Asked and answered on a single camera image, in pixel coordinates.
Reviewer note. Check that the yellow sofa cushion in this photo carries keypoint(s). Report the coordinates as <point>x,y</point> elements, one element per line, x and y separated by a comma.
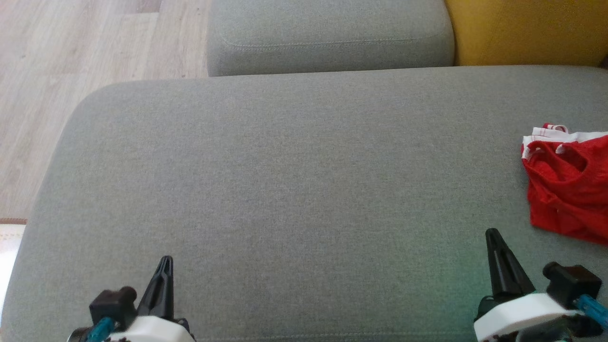
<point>522,31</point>

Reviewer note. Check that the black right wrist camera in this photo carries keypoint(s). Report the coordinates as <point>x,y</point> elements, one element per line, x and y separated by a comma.
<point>572,285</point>

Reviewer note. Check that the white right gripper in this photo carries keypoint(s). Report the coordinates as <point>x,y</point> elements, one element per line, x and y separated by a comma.
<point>517,313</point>

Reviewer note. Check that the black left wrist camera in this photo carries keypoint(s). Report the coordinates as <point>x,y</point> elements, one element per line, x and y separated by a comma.
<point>111,306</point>

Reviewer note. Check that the small grey sofa cushion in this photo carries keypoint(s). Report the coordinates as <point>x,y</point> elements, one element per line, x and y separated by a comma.
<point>327,33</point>

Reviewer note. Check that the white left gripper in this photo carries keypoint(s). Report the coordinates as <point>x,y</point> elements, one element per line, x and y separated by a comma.
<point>156,331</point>

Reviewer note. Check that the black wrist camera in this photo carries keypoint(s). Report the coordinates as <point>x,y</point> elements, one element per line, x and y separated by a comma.
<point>572,285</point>
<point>111,306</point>

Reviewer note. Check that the red mesh garment white stripes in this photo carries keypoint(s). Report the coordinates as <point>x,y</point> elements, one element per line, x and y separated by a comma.
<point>570,199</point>

